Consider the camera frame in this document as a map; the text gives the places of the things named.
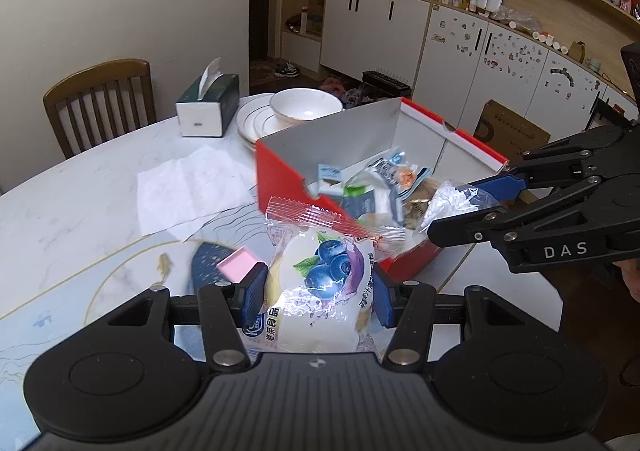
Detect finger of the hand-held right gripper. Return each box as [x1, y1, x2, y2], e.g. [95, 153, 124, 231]
[470, 126, 631, 204]
[427, 176, 606, 249]

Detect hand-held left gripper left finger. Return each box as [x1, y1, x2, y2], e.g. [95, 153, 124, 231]
[102, 262, 269, 374]

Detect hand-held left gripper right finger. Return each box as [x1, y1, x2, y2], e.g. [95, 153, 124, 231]
[372, 263, 536, 374]

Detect crinkled clear plastic wrapper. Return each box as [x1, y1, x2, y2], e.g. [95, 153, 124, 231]
[424, 180, 502, 228]

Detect blueberry print snack packet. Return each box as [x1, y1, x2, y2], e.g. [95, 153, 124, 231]
[265, 196, 408, 357]

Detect snack packets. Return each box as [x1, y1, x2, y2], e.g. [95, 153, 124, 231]
[342, 170, 407, 228]

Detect red cardboard box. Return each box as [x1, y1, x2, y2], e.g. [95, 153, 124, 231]
[255, 97, 511, 283]

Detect light blue small carton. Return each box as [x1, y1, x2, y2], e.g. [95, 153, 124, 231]
[317, 163, 347, 195]

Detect person's right hand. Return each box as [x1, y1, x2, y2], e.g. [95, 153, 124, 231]
[621, 263, 640, 303]

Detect pink sticky note pad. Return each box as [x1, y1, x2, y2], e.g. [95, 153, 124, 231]
[217, 247, 261, 285]

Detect brown snack packet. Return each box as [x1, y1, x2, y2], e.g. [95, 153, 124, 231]
[404, 180, 442, 229]

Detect brown cardboard box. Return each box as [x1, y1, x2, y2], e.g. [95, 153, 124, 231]
[472, 99, 551, 162]

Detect white sticker covered cabinet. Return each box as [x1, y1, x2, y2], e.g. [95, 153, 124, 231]
[414, 3, 640, 124]

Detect white paper sheet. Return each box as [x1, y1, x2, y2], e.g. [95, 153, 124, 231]
[137, 146, 259, 238]

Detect black floor rack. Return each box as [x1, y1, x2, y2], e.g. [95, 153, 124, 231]
[360, 69, 414, 100]

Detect stack of white plates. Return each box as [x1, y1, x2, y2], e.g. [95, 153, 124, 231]
[235, 93, 321, 152]

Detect pink slippers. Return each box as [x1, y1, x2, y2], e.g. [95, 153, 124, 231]
[320, 76, 362, 102]

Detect green white tissue box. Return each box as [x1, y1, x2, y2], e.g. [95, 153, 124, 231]
[174, 57, 241, 138]

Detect white bowl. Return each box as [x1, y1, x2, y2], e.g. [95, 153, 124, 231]
[268, 88, 344, 124]

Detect white low cabinet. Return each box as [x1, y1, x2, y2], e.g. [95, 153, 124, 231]
[319, 0, 434, 82]

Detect wooden chair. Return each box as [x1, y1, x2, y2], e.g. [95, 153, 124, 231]
[42, 59, 159, 160]

